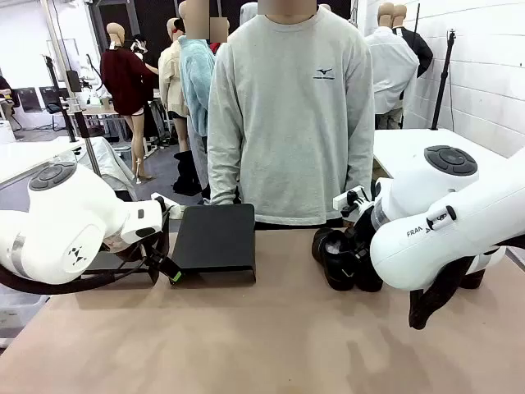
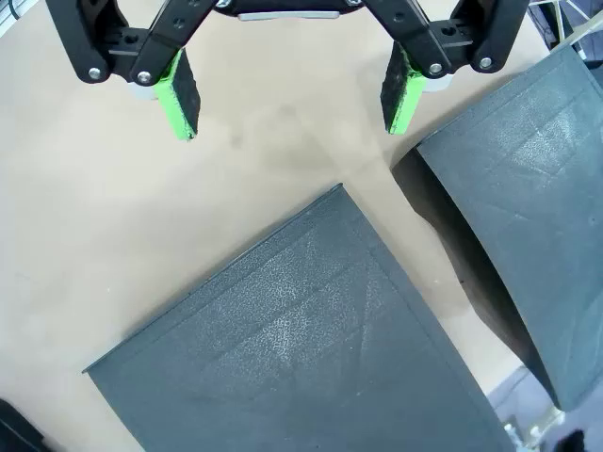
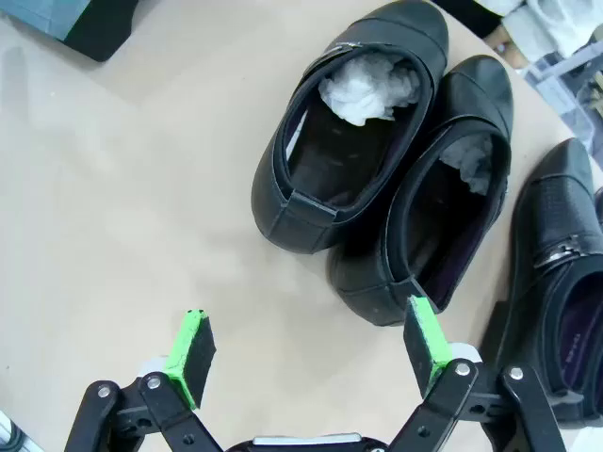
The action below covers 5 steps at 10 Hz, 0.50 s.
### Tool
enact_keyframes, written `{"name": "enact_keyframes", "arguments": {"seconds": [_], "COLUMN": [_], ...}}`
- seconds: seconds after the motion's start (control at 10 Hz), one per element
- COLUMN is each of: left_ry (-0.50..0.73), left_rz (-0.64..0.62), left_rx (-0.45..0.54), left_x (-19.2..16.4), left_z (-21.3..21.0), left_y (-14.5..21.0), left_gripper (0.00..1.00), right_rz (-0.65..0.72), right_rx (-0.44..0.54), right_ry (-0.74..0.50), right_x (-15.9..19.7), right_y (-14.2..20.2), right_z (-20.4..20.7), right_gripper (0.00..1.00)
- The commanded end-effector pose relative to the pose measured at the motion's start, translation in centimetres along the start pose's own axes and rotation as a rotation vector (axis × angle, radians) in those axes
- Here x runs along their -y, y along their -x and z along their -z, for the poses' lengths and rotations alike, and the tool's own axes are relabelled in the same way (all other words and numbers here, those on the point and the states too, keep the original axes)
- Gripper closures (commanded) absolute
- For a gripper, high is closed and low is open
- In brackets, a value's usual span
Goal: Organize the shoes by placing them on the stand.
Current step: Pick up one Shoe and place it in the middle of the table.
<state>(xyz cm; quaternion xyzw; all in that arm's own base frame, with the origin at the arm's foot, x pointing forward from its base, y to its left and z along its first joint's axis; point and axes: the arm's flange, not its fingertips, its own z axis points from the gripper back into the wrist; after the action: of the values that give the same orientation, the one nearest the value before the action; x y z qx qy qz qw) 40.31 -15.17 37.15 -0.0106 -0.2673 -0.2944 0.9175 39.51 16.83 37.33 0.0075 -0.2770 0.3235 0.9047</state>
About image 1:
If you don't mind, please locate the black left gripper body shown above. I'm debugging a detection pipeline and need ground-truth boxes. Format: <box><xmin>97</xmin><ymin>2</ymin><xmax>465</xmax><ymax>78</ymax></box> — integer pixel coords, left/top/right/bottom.
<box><xmin>116</xmin><ymin>240</ymin><xmax>169</xmax><ymax>270</ymax></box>

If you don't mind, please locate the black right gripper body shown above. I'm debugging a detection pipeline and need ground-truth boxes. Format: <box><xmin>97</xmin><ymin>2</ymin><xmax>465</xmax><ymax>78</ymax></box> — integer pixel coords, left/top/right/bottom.
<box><xmin>347</xmin><ymin>204</ymin><xmax>377</xmax><ymax>263</ymax></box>

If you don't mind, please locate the person's right grey-sleeved forearm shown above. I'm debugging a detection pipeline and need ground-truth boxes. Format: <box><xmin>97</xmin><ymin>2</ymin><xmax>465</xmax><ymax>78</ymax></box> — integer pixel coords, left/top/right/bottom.
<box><xmin>207</xmin><ymin>122</ymin><xmax>242</xmax><ymax>206</ymax></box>

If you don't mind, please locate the person's left grey-sleeved forearm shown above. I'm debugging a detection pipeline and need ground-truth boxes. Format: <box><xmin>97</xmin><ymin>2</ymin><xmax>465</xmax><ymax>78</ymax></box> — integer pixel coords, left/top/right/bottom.
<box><xmin>344</xmin><ymin>122</ymin><xmax>377</xmax><ymax>198</ymax></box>

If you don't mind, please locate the black metal shoe stand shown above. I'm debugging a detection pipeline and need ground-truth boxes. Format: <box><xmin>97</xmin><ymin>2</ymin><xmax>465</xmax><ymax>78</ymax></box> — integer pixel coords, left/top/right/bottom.
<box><xmin>169</xmin><ymin>204</ymin><xmax>258</xmax><ymax>287</ymax></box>
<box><xmin>75</xmin><ymin>250</ymin><xmax>161</xmax><ymax>285</ymax></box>

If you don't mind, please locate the black light stand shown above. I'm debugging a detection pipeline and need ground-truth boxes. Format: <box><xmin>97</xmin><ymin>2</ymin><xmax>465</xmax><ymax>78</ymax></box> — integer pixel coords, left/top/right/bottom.
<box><xmin>43</xmin><ymin>55</ymin><xmax>80</xmax><ymax>144</ymax></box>

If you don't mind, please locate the grey tarp cover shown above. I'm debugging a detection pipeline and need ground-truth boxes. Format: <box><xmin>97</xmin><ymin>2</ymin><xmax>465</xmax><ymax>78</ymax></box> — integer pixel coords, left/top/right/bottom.
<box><xmin>73</xmin><ymin>137</ymin><xmax>137</xmax><ymax>202</ymax></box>

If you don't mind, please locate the white side table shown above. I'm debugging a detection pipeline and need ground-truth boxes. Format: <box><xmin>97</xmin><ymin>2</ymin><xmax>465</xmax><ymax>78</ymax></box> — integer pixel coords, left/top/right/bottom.
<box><xmin>372</xmin><ymin>128</ymin><xmax>516</xmax><ymax>181</ymax></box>

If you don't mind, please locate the slanted metal pole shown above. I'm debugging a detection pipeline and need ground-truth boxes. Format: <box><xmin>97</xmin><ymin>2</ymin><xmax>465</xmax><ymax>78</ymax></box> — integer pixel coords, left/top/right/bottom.
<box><xmin>40</xmin><ymin>0</ymin><xmax>103</xmax><ymax>178</ymax></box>

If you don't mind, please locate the person in grey sweatshirt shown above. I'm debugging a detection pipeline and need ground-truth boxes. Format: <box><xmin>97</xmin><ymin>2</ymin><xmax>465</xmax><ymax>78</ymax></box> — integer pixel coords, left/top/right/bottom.
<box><xmin>207</xmin><ymin>0</ymin><xmax>377</xmax><ymax>229</ymax></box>

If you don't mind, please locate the clear plastic storage box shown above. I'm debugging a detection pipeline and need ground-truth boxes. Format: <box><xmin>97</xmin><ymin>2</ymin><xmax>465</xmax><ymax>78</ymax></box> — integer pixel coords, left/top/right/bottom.
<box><xmin>0</xmin><ymin>282</ymin><xmax>51</xmax><ymax>350</ymax></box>

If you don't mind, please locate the background work desk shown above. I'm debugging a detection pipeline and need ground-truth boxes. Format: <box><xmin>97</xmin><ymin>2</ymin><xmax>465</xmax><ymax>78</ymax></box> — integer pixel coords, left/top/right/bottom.
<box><xmin>65</xmin><ymin>104</ymin><xmax>132</xmax><ymax>140</ymax></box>

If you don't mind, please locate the white work table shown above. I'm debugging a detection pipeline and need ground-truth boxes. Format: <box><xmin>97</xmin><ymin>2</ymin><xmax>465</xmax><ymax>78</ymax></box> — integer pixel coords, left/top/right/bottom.
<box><xmin>0</xmin><ymin>137</ymin><xmax>91</xmax><ymax>185</ymax></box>

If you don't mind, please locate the white shirt mannequin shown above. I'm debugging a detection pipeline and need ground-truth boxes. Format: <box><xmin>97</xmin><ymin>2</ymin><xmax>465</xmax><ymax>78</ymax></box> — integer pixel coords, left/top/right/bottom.
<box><xmin>363</xmin><ymin>2</ymin><xmax>420</xmax><ymax>131</ymax></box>

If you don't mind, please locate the black tripod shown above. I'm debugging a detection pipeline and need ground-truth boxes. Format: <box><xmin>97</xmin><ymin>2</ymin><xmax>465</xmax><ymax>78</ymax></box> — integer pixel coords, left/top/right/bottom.
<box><xmin>430</xmin><ymin>28</ymin><xmax>459</xmax><ymax>131</ymax></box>

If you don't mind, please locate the maroon sweater mannequin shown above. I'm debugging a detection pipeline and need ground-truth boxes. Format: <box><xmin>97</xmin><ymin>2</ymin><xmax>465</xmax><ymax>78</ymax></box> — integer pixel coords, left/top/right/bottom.
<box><xmin>100</xmin><ymin>22</ymin><xmax>159</xmax><ymax>184</ymax></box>

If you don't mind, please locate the black office chair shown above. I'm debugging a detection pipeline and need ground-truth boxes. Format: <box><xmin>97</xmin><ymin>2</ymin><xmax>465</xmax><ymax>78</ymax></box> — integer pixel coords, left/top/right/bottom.
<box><xmin>39</xmin><ymin>85</ymin><xmax>67</xmax><ymax>132</ymax></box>
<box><xmin>18</xmin><ymin>86</ymin><xmax>42</xmax><ymax>114</ymax></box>

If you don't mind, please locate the beige jacket mannequin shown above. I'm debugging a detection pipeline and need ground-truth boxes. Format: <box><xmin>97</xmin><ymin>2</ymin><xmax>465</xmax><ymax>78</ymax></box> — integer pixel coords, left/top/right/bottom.
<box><xmin>157</xmin><ymin>18</ymin><xmax>190</xmax><ymax>153</ymax></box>

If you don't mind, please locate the light blue fleece mannequin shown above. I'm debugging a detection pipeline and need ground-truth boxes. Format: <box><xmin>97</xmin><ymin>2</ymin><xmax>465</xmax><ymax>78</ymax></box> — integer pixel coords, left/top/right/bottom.
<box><xmin>178</xmin><ymin>0</ymin><xmax>217</xmax><ymax>192</ymax></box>

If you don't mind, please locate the black jacket mannequin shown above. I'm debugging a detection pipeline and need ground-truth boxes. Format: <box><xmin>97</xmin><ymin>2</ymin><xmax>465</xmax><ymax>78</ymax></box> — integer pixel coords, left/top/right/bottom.
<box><xmin>392</xmin><ymin>3</ymin><xmax>435</xmax><ymax>79</ymax></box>

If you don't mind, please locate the seated background person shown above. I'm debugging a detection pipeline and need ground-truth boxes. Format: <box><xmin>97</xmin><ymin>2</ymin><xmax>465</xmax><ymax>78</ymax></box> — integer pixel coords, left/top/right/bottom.
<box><xmin>0</xmin><ymin>76</ymin><xmax>17</xmax><ymax>120</ymax></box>

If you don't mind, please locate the red jacket mannequin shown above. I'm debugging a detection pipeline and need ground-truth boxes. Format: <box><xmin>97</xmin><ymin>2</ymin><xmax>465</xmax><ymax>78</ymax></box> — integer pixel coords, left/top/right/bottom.
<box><xmin>208</xmin><ymin>16</ymin><xmax>231</xmax><ymax>54</ymax></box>

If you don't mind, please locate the grey hoodie mannequin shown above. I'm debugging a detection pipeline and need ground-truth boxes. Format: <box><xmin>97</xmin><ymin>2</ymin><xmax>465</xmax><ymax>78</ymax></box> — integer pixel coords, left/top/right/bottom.
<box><xmin>240</xmin><ymin>2</ymin><xmax>259</xmax><ymax>25</ymax></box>

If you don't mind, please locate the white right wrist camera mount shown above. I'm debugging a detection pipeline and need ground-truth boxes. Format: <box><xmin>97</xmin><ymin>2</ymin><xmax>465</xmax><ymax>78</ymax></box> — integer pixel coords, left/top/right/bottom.
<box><xmin>332</xmin><ymin>186</ymin><xmax>377</xmax><ymax>218</ymax></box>

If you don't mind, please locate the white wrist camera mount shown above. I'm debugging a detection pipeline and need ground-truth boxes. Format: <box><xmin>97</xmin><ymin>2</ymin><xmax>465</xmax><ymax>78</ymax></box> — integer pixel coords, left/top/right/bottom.
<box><xmin>151</xmin><ymin>193</ymin><xmax>185</xmax><ymax>219</ymax></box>
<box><xmin>332</xmin><ymin>186</ymin><xmax>377</xmax><ymax>218</ymax></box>

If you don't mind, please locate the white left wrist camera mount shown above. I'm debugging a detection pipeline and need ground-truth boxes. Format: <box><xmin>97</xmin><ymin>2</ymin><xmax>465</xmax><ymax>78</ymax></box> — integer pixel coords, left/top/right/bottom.
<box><xmin>151</xmin><ymin>193</ymin><xmax>185</xmax><ymax>219</ymax></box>

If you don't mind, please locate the black right arm cable sleeve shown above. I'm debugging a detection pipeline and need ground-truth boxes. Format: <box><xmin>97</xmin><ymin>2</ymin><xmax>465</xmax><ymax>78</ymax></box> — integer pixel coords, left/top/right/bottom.
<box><xmin>408</xmin><ymin>245</ymin><xmax>509</xmax><ymax>332</ymax></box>

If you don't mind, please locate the black arm cable sleeve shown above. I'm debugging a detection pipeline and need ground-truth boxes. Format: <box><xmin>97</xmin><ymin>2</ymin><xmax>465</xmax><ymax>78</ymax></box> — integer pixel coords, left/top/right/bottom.
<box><xmin>0</xmin><ymin>200</ymin><xmax>171</xmax><ymax>297</ymax></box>
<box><xmin>408</xmin><ymin>245</ymin><xmax>509</xmax><ymax>332</ymax></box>

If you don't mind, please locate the black left arm cable sleeve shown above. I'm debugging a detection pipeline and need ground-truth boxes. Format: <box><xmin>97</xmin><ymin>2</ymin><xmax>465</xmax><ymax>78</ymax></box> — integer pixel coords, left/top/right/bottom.
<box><xmin>0</xmin><ymin>200</ymin><xmax>171</xmax><ymax>297</ymax></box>

